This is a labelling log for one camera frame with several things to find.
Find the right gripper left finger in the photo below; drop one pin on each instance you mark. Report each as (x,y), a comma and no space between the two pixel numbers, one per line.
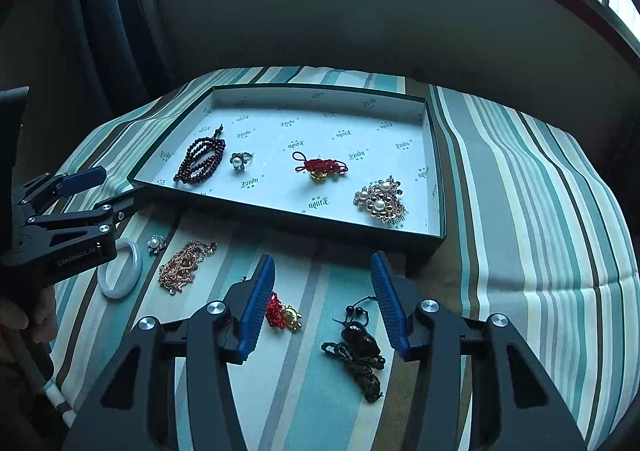
(131,405)

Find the red knotted cord gold charm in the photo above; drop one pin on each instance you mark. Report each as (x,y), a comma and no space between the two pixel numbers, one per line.
(319,169)

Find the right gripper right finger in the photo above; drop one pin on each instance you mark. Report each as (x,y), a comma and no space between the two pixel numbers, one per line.
(515,405)

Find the striped bed cover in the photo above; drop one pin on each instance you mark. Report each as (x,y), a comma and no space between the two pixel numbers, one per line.
(532,232)

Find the person's left hand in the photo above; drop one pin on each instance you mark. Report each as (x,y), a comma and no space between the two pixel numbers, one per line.
(41,324)

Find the black cord bead pendant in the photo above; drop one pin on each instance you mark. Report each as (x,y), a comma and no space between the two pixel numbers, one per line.
(358,350)

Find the dark green jewelry tray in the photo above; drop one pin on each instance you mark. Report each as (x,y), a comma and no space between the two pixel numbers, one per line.
(354,164)

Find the dark blue curtain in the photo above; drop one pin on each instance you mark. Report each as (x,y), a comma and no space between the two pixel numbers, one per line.
(118,52)

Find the small pearl flower brooch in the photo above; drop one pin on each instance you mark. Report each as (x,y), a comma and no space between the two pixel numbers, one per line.
(156,244)

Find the large pearl cluster brooch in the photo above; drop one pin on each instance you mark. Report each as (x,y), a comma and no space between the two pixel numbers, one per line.
(381,200)

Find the white jade bangle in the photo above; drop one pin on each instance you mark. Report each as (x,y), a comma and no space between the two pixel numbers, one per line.
(117,280)

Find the red tassel gold charm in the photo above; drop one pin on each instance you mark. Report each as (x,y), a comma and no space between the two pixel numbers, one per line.
(281,316)

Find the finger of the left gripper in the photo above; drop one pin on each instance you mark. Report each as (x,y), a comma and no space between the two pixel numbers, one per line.
(35,197)
(107,212)

